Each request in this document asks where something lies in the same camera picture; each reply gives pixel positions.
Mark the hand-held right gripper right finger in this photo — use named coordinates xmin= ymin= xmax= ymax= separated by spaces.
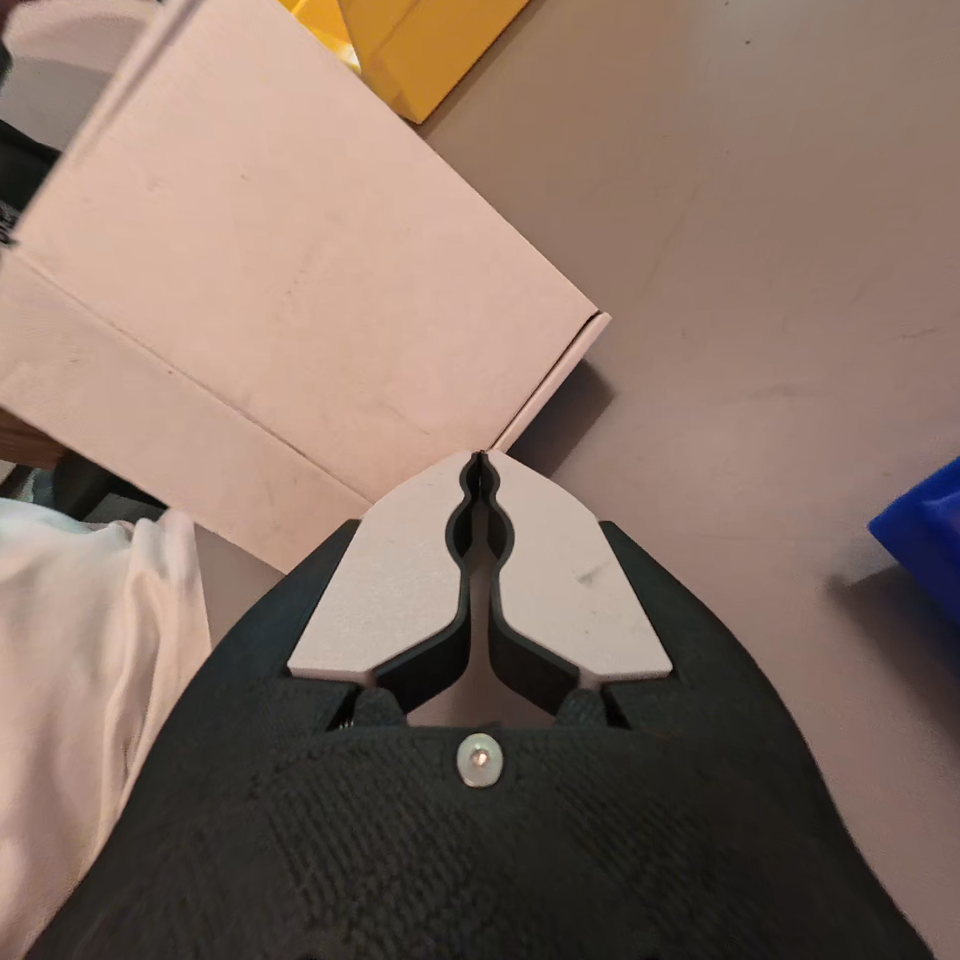
xmin=482 ymin=450 xmax=675 ymax=715

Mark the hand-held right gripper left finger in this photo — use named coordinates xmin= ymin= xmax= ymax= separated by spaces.
xmin=287 ymin=450 xmax=483 ymax=710

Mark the white cardboard mailer box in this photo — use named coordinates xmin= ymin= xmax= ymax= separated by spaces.
xmin=0 ymin=0 xmax=613 ymax=577

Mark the blue plastic bin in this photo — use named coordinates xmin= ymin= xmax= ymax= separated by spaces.
xmin=867 ymin=457 xmax=960 ymax=625

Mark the yellow plastic bin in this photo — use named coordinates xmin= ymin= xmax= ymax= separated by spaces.
xmin=276 ymin=0 xmax=528 ymax=126

